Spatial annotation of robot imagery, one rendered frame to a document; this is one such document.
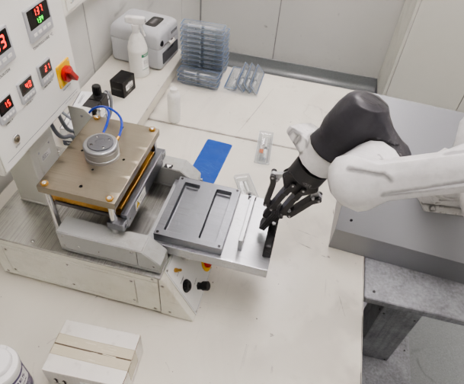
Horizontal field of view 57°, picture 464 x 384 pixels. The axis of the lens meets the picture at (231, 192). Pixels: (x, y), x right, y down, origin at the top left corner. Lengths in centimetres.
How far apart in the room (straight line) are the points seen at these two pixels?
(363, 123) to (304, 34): 271
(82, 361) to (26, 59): 65
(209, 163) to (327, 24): 208
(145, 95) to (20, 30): 91
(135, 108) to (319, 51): 206
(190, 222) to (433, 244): 69
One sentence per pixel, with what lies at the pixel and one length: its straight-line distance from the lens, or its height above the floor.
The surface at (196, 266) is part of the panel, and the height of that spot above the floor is 82.
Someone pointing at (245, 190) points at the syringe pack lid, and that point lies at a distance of 143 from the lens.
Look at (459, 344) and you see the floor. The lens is 229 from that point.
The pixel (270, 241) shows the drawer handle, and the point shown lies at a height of 101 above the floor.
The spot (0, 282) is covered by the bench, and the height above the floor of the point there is 75.
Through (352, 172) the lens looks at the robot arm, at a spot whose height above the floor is 134.
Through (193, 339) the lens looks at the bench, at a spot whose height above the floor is 75.
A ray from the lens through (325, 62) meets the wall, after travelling 355.
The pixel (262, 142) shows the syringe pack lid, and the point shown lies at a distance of 163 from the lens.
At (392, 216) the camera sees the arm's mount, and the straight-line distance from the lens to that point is 131.
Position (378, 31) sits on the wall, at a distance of 344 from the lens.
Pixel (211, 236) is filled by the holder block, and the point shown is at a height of 98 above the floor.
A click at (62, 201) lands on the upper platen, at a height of 103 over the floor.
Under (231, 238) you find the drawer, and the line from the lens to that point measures 105.
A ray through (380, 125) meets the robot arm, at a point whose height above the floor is 136.
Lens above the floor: 179
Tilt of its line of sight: 46 degrees down
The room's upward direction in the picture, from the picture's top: 6 degrees clockwise
